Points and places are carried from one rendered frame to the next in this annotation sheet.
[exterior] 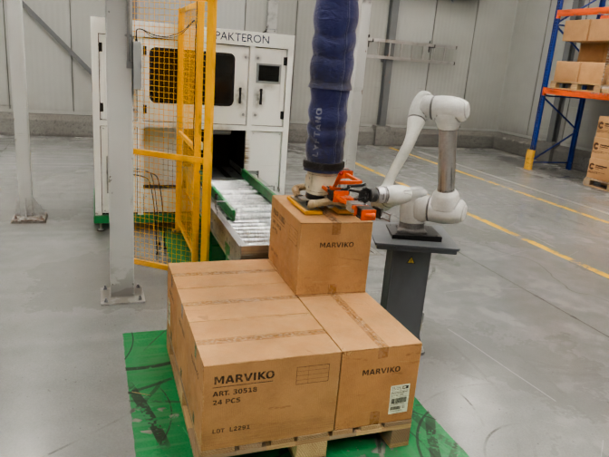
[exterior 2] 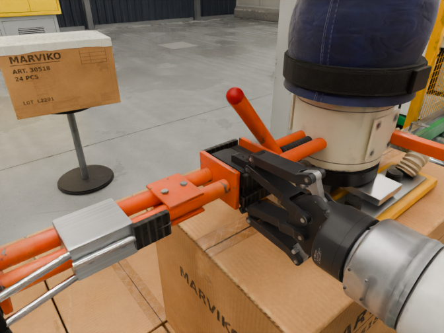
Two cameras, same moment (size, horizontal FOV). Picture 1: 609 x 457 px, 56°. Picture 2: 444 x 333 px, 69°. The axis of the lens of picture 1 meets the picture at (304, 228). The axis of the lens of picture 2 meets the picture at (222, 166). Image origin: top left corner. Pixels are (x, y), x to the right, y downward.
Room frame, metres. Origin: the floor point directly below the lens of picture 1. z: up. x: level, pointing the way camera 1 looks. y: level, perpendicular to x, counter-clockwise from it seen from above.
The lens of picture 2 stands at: (2.77, -0.54, 1.32)
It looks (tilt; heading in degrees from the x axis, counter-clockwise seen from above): 30 degrees down; 71
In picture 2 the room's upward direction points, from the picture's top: straight up
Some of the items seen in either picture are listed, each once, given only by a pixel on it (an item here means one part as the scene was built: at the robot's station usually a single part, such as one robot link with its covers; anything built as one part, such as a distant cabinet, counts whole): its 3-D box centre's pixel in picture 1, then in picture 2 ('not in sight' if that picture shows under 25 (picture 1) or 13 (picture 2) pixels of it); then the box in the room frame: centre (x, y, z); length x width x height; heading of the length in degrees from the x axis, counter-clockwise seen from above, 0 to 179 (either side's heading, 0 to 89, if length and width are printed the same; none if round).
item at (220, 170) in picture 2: (338, 194); (238, 170); (2.92, -0.16, 1.08); 0.10 x 0.08 x 0.06; 110
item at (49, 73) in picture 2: not in sight; (59, 71); (2.46, 1.76, 0.82); 0.60 x 0.40 x 0.40; 13
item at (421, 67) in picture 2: (323, 163); (351, 66); (3.16, -0.08, 1.19); 0.23 x 0.23 x 0.04
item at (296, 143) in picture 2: not in sight; (295, 146); (3.04, -0.12, 1.08); 0.07 x 0.02 x 0.02; 20
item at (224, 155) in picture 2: not in sight; (234, 162); (2.91, -0.17, 1.10); 0.07 x 0.03 x 0.01; 110
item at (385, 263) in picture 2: (380, 194); (388, 269); (2.99, -0.39, 1.08); 0.09 x 0.06 x 0.09; 20
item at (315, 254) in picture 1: (316, 241); (309, 257); (3.15, -0.08, 0.74); 0.60 x 0.40 x 0.40; 19
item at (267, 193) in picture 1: (268, 190); not in sight; (5.01, 0.35, 0.60); 1.60 x 0.10 x 0.09; 21
